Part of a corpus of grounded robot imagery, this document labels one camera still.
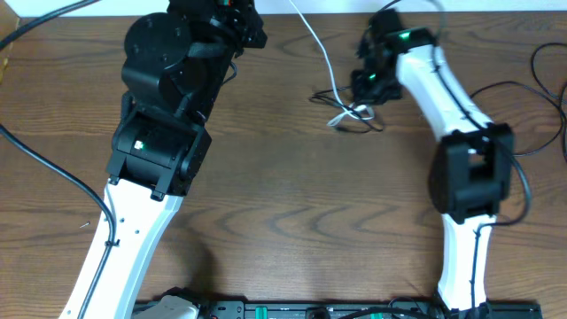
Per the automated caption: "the white USB cable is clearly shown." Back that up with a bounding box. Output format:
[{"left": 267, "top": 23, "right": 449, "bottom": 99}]
[{"left": 287, "top": 0, "right": 376, "bottom": 128}]

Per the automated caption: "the thick black USB cable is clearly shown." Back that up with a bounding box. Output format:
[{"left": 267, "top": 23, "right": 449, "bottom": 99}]
[{"left": 308, "top": 85, "right": 385, "bottom": 134}]

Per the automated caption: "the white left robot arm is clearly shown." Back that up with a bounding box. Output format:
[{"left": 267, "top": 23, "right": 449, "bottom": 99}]
[{"left": 62, "top": 0, "right": 267, "bottom": 318}]

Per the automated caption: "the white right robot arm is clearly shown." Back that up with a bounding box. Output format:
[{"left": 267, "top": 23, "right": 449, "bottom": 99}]
[{"left": 351, "top": 8, "right": 514, "bottom": 318}]

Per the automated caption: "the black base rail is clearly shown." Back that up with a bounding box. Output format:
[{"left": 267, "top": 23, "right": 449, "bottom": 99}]
[{"left": 130, "top": 299, "right": 544, "bottom": 319}]

